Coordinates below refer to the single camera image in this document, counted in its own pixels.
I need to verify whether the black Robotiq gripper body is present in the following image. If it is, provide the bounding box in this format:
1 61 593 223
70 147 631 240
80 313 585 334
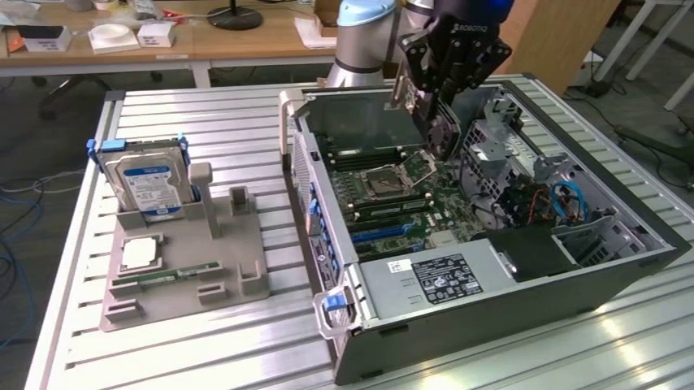
425 0 513 81

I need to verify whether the Nvidia graphics card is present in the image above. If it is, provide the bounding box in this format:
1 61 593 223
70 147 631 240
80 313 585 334
381 60 463 162

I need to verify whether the wooden cabinet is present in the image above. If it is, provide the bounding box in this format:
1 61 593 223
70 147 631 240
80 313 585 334
489 0 622 95

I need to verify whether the white paper stack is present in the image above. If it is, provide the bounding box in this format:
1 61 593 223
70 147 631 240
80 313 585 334
293 16 339 50

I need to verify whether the cardboard box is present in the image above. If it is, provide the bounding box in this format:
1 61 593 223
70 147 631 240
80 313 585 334
313 0 344 28

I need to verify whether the metal drive cage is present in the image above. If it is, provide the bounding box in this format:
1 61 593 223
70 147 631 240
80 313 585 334
457 97 568 197

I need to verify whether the metal socket cover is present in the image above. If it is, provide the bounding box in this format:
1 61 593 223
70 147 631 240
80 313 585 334
400 149 439 189

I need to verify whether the CPU socket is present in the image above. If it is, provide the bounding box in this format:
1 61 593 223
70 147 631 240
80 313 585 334
363 166 405 201

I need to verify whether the wooden desk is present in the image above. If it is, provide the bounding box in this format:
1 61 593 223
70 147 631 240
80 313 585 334
0 0 401 79

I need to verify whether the black round lamp base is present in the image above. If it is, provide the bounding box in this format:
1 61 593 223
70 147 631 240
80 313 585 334
205 0 264 31

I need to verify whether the installed black RAM stick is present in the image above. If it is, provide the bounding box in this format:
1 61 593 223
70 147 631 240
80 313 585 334
355 197 431 220

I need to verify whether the green motherboard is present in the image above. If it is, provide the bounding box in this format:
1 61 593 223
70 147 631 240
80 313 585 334
316 133 488 263

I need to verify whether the blue expansion slot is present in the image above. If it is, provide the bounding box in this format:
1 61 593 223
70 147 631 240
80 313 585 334
349 225 408 244

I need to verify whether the small white labelled box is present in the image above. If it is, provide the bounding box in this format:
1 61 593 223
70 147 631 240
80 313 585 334
136 22 177 49

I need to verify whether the metal disk bay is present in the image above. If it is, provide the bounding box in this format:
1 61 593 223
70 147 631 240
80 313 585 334
551 214 647 270

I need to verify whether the white box with round hollow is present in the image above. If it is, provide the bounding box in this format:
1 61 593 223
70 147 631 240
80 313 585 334
86 23 140 55

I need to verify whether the grey power supply unit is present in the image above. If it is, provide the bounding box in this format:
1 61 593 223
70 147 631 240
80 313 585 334
356 239 521 320

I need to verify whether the black office chair base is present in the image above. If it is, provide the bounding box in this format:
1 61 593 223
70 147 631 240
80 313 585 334
30 71 165 119

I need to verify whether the black open PC case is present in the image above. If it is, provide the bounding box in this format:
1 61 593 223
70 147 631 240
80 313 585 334
276 79 679 387

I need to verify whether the black and white box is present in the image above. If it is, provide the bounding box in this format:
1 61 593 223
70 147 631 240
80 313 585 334
14 24 73 53

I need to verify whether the silver CPU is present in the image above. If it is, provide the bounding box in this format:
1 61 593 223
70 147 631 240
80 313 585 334
118 239 162 270

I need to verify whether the green RAM stick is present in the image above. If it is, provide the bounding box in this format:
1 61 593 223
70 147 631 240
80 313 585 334
112 262 222 286

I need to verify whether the grey printed parts rack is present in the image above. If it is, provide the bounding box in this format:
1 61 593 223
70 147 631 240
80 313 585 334
97 161 271 332

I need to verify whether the white table frame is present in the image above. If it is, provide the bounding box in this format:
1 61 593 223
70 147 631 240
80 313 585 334
592 0 694 111

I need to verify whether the red wire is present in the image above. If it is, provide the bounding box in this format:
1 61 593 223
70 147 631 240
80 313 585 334
528 185 555 221

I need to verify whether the blue wire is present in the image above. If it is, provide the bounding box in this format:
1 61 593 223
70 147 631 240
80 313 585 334
548 181 592 223

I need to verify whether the hard disk with blue bracket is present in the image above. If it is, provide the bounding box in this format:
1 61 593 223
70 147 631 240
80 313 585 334
85 136 190 223

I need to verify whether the blue floor cable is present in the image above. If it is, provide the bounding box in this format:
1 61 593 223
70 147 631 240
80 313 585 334
0 193 42 351

